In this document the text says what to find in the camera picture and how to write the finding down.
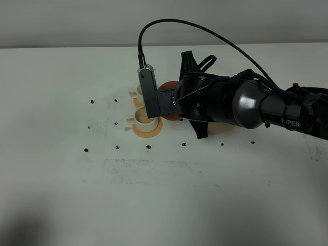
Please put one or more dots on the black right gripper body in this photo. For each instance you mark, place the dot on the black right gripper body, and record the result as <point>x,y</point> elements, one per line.
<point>207,97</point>

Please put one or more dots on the rear white teacup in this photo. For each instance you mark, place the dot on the rear white teacup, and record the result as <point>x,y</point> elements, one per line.
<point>137,94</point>

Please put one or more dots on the front white teacup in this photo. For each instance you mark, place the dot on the front white teacup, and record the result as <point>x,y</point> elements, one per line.
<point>141,121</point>

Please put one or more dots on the brown clay teapot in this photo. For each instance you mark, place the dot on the brown clay teapot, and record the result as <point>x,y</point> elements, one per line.
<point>166,86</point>

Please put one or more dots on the orange coaster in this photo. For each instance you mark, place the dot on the orange coaster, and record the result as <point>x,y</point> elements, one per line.
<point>151,132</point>
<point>138,102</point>

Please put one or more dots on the rear orange coaster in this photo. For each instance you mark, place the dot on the rear orange coaster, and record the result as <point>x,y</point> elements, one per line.
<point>138,102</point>

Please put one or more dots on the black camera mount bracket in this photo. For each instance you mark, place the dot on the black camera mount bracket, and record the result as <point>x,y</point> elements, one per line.
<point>160,103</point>

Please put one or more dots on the white teacup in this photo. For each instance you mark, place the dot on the white teacup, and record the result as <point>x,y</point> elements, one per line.
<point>141,121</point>
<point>137,94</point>

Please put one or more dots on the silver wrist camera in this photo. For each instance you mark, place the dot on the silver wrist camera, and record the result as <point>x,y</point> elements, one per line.
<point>147,78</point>

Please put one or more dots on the front orange coaster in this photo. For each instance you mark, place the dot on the front orange coaster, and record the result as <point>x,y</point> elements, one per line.
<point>151,132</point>

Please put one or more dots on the beige round teapot saucer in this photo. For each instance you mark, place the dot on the beige round teapot saucer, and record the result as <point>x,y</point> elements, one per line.
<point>219,128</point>

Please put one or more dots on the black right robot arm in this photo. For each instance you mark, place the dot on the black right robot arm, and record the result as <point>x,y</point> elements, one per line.
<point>246,100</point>

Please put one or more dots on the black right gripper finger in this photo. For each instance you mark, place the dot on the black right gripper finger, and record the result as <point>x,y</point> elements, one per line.
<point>200,127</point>
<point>188,63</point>

